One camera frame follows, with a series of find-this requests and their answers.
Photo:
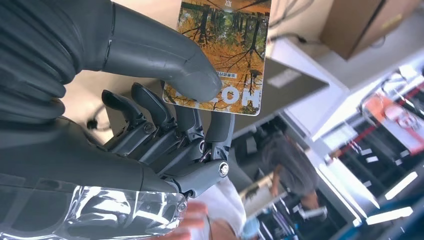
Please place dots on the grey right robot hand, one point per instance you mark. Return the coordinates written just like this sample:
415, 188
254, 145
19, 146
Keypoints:
49, 159

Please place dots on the person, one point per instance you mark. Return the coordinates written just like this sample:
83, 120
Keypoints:
222, 202
291, 162

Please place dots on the grey laptop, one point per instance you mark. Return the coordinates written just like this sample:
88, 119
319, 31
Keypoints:
291, 89

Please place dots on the white cabinet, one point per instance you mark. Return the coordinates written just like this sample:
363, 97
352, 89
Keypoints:
371, 69

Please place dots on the cardboard box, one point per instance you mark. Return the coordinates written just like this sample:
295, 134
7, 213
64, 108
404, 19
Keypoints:
357, 26

